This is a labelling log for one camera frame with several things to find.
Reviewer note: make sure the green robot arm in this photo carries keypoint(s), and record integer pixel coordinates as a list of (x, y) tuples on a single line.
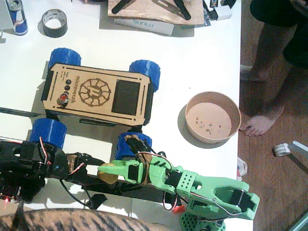
[(216, 187)]

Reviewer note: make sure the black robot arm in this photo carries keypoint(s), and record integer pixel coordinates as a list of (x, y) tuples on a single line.
[(14, 163)]

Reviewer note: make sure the brown paper bowl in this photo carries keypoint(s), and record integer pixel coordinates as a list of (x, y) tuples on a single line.
[(208, 118)]

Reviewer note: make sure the small black plastic piece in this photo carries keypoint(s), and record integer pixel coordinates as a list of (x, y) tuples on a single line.
[(99, 201)]

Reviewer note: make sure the black clamp with red tip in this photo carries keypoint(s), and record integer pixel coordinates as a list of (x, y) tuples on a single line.
[(178, 209)]

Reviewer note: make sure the tiger striped fabric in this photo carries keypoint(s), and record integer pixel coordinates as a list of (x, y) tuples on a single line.
[(72, 220)]

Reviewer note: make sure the wooden rover with blue wheels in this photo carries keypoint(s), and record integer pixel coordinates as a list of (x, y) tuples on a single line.
[(101, 96)]

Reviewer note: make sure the white red plastic bag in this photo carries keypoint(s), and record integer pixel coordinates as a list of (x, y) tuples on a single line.
[(241, 168)]

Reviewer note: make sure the bare human leg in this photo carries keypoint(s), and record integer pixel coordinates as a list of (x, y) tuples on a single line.
[(261, 124), (269, 48)]

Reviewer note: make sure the white filament box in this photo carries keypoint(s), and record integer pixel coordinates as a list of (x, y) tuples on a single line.
[(144, 26)]

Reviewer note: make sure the white tape roll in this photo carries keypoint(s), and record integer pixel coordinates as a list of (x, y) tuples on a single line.
[(281, 149)]

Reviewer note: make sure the brown wooden board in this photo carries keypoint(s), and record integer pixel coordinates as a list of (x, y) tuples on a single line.
[(149, 13)]

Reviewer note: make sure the black stand leg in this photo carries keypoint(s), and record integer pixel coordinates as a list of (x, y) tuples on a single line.
[(120, 6), (183, 10)]

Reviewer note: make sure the grey metal bar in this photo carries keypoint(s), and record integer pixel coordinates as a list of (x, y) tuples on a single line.
[(299, 146)]

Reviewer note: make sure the blue silver energy drink can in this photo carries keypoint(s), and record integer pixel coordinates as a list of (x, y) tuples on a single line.
[(19, 21)]

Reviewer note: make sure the small white box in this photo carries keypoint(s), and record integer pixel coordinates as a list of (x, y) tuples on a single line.
[(222, 14)]

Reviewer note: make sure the black shorts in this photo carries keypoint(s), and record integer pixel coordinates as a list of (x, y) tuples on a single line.
[(276, 12)]

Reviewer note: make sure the grey duct tape roll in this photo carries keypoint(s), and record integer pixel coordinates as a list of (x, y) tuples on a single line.
[(48, 29)]

